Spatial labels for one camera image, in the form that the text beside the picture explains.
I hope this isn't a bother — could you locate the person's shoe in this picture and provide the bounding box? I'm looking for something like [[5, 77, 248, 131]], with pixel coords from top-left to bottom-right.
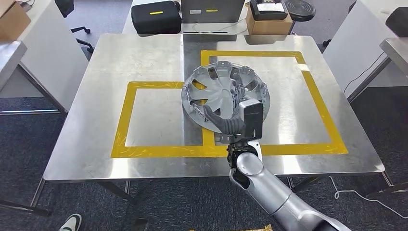
[[59, 213, 83, 231]]

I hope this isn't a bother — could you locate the black office chair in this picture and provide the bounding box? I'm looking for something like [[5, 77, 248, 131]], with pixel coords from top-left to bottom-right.
[[385, 6, 408, 38], [54, 0, 95, 54]]

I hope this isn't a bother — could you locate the silver wheel hubcap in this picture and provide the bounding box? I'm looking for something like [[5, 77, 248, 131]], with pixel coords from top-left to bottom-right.
[[181, 60, 271, 137]]

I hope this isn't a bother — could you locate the black carry case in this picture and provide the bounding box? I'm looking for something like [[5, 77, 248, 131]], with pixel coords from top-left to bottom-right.
[[131, 0, 182, 35]]

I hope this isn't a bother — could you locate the black device white screen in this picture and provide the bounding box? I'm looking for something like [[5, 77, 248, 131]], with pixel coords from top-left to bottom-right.
[[249, 0, 289, 21]]

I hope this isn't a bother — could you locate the white floor cable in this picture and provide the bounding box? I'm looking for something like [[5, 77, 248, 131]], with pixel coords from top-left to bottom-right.
[[328, 176, 408, 212]]

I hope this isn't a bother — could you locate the grey laptop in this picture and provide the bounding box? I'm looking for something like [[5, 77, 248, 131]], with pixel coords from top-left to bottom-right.
[[181, 0, 245, 24]]

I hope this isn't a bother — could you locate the black round stool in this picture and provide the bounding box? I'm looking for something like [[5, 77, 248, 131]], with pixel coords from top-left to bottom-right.
[[283, 0, 316, 35]]

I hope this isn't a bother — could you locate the white desk cable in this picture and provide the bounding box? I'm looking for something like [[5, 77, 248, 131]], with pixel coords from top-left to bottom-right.
[[191, 18, 249, 34]]

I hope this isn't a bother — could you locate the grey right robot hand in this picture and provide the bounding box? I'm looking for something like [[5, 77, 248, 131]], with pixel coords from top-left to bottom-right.
[[203, 72, 249, 134]]

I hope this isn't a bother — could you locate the cardboard box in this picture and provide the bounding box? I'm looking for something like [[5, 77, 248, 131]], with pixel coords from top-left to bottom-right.
[[245, 7, 293, 36], [0, 0, 32, 41]]

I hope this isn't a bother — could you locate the yellow floor tape square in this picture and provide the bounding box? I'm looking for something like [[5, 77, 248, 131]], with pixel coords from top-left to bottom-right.
[[188, 224, 273, 231]]

